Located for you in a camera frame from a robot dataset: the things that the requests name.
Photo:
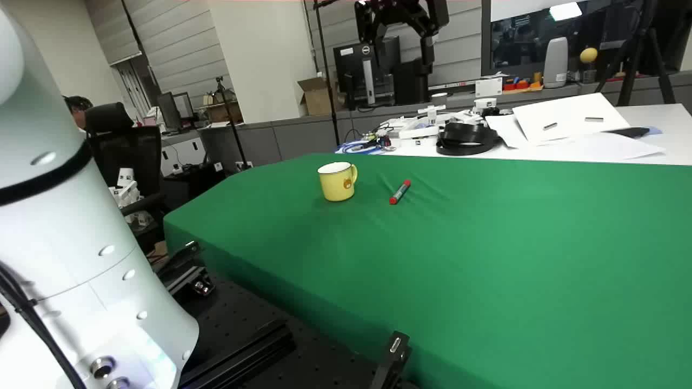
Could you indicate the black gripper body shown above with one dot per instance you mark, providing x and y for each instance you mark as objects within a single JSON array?
[{"x": 425, "y": 15}]

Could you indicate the red marker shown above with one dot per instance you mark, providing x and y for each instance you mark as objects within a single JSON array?
[{"x": 398, "y": 195}]

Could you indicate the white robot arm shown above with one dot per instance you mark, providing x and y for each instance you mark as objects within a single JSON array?
[{"x": 80, "y": 306}]

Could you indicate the yellow mug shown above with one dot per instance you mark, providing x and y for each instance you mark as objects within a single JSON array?
[{"x": 337, "y": 180}]

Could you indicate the black computer tower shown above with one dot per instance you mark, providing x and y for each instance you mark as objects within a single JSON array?
[{"x": 355, "y": 74}]

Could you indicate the white electronics clutter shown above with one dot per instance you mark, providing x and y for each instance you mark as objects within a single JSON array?
[{"x": 454, "y": 132}]

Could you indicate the cardboard box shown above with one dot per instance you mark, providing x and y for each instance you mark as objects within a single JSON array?
[{"x": 317, "y": 96}]

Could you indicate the white speaker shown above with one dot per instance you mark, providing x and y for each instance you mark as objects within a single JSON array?
[{"x": 556, "y": 63}]

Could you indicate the yellow ball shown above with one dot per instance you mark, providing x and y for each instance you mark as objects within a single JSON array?
[{"x": 589, "y": 54}]

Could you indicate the white paper sheets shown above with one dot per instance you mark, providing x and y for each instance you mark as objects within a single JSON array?
[{"x": 569, "y": 129}]

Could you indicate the black tripod stand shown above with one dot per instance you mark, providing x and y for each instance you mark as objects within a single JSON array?
[{"x": 221, "y": 92}]

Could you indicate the green table cloth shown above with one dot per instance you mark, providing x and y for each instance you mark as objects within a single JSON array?
[{"x": 502, "y": 272}]

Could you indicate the black office chair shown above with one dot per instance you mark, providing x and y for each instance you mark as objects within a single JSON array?
[{"x": 127, "y": 154}]

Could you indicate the seated person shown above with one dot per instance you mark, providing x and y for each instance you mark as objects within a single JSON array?
[{"x": 78, "y": 106}]

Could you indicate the black camera clamp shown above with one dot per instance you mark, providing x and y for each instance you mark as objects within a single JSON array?
[{"x": 387, "y": 373}]

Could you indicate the black mounting rail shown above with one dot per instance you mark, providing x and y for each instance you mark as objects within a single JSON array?
[{"x": 233, "y": 369}]

